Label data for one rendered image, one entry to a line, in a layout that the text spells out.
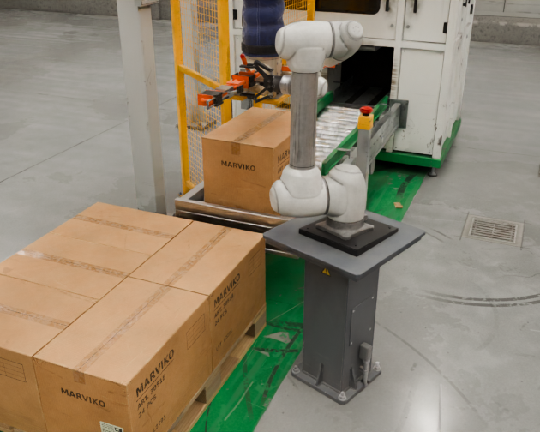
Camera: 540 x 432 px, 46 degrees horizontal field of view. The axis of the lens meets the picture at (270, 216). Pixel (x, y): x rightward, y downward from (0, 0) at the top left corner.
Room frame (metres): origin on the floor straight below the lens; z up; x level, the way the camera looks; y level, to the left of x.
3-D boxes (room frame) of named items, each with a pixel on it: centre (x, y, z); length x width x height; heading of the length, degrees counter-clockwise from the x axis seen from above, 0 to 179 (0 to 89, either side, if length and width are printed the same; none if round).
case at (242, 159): (3.25, 0.04, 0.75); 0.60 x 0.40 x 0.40; 156
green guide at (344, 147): (4.23, -0.66, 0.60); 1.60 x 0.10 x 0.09; 157
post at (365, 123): (3.26, -0.51, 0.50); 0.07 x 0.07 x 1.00; 67
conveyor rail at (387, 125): (3.88, -0.58, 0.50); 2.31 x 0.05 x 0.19; 157
